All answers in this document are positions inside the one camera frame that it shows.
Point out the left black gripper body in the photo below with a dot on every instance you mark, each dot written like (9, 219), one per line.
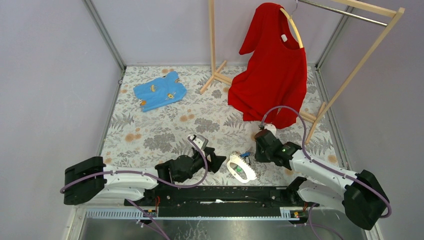
(211, 165)

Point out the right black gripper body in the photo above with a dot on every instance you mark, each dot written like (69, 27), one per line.
(262, 155)

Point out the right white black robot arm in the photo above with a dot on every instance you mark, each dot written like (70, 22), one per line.
(358, 195)

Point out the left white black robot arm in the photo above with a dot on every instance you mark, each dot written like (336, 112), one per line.
(93, 179)

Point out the red long sleeve shirt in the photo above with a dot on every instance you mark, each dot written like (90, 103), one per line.
(274, 84)

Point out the floral patterned table mat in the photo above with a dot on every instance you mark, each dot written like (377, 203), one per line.
(137, 139)

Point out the blue child t-shirt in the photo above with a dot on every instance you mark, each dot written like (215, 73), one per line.
(160, 92)

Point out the wooden clothes hanger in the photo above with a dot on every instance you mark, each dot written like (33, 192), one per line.
(289, 17)

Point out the wooden clothes rack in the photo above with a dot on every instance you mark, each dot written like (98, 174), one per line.
(352, 5)

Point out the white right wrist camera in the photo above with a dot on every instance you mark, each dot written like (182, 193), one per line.
(270, 127)

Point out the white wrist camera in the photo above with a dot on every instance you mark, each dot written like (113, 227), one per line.
(197, 141)
(270, 127)

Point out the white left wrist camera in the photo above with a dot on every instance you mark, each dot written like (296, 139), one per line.
(197, 141)

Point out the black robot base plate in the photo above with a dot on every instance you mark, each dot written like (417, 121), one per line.
(223, 202)

